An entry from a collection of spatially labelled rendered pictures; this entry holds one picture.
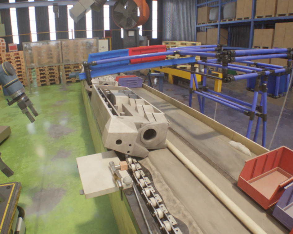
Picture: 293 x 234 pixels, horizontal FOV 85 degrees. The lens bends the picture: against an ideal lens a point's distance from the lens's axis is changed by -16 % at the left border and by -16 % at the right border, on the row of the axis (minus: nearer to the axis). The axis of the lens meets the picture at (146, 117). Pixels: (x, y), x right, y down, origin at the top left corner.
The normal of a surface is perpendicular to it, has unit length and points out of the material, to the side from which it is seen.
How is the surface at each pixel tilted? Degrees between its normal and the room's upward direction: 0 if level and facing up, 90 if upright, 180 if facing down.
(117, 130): 38
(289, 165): 88
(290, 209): 0
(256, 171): 88
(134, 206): 0
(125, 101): 46
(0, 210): 0
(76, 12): 90
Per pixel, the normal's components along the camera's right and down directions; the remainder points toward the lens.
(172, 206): -0.26, -0.84
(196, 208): 0.00, -0.93
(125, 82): 0.37, 0.36
